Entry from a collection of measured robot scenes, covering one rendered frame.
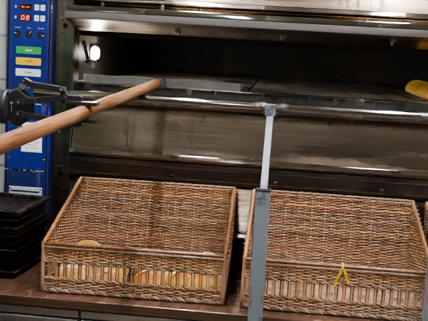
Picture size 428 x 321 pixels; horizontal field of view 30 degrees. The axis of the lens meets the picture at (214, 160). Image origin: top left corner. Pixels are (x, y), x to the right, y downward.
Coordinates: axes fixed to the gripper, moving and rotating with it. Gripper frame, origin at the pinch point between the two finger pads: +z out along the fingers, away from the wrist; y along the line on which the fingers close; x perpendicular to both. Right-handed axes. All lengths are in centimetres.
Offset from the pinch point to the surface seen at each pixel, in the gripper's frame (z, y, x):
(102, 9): -18, -25, -88
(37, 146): -42, 23, -99
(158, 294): 10, 57, -54
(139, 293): 5, 58, -54
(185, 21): 9, -23, -88
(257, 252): 39, 39, -43
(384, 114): 72, 1, -66
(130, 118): -11, 11, -105
